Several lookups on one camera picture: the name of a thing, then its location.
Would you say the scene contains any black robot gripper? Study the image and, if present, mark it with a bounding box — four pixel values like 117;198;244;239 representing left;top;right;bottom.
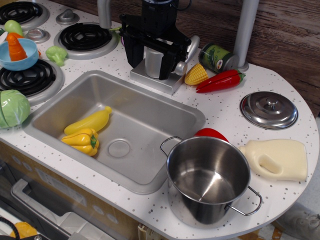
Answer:
119;0;192;80

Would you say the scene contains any stainless steel pot lid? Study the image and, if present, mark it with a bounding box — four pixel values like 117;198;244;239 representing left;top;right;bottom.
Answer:
239;91;298;130

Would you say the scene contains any silver toy faucet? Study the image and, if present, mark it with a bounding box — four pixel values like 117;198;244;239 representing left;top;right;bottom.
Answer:
129;34;201;96

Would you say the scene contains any purple toy onion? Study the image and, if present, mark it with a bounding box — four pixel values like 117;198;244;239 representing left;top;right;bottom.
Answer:
120;36;125;47

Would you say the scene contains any toy corn cob piece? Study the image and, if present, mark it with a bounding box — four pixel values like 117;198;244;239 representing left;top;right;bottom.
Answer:
184;63;209;86

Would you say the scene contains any green pea can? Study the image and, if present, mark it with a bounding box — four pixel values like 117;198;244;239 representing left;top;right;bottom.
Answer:
198;42;239;73

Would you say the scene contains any black stove burner back right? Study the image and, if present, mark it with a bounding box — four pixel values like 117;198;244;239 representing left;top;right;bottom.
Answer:
53;22;119;60

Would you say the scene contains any black stove burner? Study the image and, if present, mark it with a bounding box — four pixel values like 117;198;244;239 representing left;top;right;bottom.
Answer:
0;59;65;106
53;22;119;60
0;1;50;32

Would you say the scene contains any red toy chili pepper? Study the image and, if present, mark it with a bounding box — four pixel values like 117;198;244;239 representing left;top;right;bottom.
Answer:
196;69;246;93

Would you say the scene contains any yellow toy squash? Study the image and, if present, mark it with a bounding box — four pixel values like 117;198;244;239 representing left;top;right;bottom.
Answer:
64;106;112;135

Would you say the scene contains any grey stove knob upper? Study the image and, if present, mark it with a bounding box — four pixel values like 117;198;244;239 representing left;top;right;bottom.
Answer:
55;8;80;26

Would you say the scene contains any grey stove knob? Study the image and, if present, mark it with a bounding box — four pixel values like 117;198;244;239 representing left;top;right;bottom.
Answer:
24;28;51;44
55;8;80;26

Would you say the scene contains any red toy tomato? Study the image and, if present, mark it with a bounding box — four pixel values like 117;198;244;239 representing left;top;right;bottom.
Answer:
193;128;229;143

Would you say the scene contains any green toy broccoli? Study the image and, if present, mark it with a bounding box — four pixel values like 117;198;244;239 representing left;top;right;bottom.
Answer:
45;45;68;67

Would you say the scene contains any silver toy sink basin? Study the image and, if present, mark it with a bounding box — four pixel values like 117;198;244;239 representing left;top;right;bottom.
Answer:
22;70;206;195

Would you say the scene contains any yellow toy bell pepper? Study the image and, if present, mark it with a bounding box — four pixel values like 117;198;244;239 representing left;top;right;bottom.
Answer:
61;128;100;157

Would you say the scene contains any black stove burner front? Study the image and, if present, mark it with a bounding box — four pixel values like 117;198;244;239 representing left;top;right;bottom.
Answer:
0;59;65;106

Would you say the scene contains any grey stove knob lower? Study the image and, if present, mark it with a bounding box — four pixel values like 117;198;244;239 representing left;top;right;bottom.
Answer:
24;28;51;44

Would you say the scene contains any blue plastic bowl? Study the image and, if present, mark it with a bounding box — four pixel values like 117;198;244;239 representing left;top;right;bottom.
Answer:
0;38;39;71

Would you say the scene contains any black stove burner back left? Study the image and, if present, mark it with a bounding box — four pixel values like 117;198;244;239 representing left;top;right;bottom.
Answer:
0;1;50;32

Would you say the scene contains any orange toy carrot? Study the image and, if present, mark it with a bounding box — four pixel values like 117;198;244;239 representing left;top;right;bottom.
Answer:
6;32;28;62

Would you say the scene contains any light green toy pear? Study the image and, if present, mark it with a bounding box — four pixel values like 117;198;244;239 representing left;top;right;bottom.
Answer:
4;20;24;37

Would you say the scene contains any green toy cabbage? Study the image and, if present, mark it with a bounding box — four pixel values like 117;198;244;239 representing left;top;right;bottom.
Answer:
0;89;31;129

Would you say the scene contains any cream toy detergent bottle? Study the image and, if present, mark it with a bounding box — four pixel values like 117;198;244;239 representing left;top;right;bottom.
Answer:
238;139;308;182

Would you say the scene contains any orange object bottom left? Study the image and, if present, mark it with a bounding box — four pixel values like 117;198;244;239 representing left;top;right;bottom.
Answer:
14;222;38;239

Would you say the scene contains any grey sneaker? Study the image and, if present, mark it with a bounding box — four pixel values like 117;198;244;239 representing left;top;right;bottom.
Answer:
274;202;320;240

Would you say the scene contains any grey post left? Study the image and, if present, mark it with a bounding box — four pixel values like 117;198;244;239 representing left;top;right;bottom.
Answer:
97;0;112;29

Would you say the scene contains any grey post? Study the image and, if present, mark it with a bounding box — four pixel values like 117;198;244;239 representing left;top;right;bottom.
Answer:
233;0;260;72
97;0;112;29

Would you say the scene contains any grey post right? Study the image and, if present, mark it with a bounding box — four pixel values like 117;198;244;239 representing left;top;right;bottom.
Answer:
233;0;260;72

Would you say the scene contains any toy oven door handle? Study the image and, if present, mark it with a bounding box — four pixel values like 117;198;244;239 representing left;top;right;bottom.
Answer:
10;179;72;240

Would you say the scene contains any black cable bottom left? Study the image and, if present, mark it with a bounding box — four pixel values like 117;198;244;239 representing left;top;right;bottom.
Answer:
0;216;21;240

